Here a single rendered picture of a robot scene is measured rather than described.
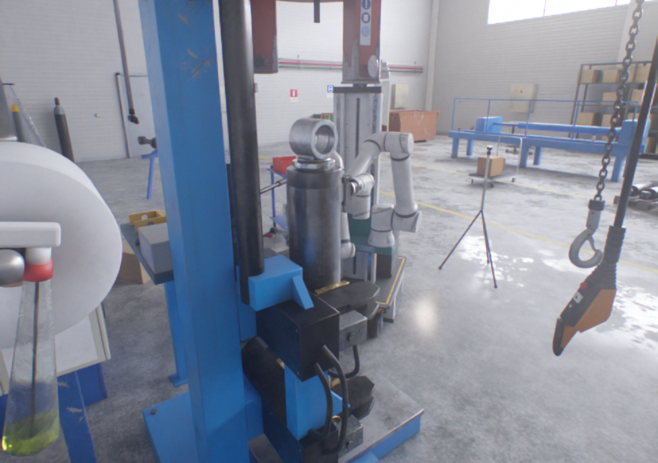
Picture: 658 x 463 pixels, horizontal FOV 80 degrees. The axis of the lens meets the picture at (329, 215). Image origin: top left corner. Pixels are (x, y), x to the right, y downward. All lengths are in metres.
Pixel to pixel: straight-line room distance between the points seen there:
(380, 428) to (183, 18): 1.94
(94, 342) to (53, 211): 0.45
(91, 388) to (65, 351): 1.83
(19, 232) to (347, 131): 2.50
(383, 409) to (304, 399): 0.94
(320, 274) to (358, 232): 1.41
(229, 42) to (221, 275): 0.73
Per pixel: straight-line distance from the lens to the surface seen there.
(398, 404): 2.38
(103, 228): 0.67
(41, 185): 0.65
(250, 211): 1.23
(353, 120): 2.88
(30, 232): 0.60
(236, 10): 1.20
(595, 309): 1.55
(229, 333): 1.51
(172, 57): 1.24
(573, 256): 1.37
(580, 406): 2.94
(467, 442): 2.49
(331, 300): 1.52
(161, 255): 1.70
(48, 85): 11.97
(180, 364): 2.80
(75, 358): 1.05
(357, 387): 1.87
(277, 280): 1.31
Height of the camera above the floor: 1.75
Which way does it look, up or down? 18 degrees down
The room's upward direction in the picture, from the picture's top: straight up
